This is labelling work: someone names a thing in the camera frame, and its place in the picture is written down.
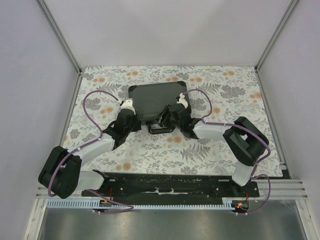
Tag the aluminium frame post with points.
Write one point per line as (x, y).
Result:
(58, 34)
(277, 32)

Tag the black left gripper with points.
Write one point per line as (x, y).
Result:
(138, 123)

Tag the aluminium frame post left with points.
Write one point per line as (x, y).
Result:
(58, 34)

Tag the black poker set case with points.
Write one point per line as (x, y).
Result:
(149, 100)

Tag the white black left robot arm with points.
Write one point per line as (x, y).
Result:
(62, 169)

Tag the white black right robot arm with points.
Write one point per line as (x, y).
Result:
(247, 143)

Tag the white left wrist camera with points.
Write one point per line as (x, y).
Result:
(127, 104)

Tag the aluminium front rail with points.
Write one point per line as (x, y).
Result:
(281, 189)

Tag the aluminium frame post right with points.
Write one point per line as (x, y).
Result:
(277, 32)

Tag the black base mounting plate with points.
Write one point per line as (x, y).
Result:
(134, 184)

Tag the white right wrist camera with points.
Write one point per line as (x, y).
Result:
(181, 99)

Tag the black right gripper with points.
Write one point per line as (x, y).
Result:
(160, 118)

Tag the floral patterned table mat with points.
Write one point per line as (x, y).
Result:
(218, 93)

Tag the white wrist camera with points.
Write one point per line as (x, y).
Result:
(127, 104)
(181, 99)

